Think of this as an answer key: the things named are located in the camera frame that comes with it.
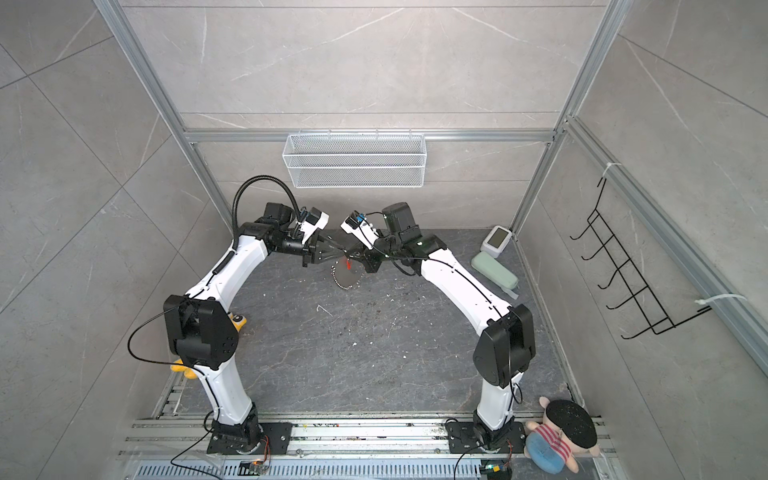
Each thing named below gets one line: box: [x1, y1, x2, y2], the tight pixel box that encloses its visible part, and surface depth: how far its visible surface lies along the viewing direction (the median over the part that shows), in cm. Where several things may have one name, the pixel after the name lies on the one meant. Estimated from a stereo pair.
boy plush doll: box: [523, 396, 600, 474], surface depth 70 cm
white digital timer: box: [480, 225, 512, 258], surface depth 113 cm
